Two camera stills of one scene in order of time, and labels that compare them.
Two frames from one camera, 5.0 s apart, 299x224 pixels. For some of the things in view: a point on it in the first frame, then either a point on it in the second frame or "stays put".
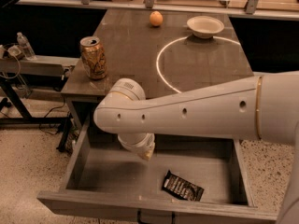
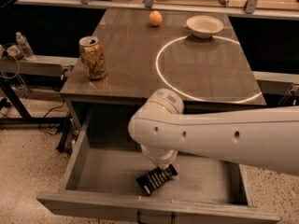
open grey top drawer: x=195 y=177 stays put
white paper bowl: x=204 y=27 stays put
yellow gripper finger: x=148 y=155 to x=164 y=166
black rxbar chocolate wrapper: x=181 y=187 to x=149 y=180
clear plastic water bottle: x=21 y=40 stays put
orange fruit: x=156 y=18 stays put
